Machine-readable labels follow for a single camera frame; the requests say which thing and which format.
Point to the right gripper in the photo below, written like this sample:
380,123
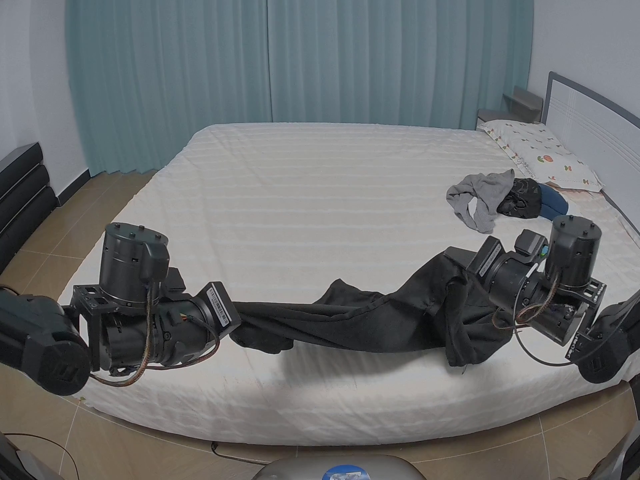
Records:
510,278

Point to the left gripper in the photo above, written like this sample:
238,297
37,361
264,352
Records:
190,323

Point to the black T-shirt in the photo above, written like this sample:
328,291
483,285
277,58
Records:
400,323

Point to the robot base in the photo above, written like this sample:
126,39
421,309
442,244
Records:
300,470

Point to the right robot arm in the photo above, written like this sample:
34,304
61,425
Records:
572,248

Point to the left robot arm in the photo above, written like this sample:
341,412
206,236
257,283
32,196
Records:
35,338

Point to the bed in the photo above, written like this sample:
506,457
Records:
310,193

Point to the black printed garment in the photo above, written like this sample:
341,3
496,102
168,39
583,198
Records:
522,198

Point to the grey garment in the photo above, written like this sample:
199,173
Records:
487,195

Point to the dark blue garment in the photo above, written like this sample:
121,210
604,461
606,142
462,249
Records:
552,200

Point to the white printed pillow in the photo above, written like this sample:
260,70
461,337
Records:
545,155

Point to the grey bedside table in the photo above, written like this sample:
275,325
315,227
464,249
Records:
522,102

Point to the black chest of drawers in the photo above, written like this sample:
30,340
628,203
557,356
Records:
22,193

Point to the blue-green curtain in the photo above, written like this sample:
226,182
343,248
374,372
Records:
165,68
400,48

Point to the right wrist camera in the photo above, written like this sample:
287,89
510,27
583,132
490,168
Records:
530,245

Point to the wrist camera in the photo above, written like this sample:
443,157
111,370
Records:
175,283
530,245

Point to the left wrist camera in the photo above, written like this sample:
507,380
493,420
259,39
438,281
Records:
175,283

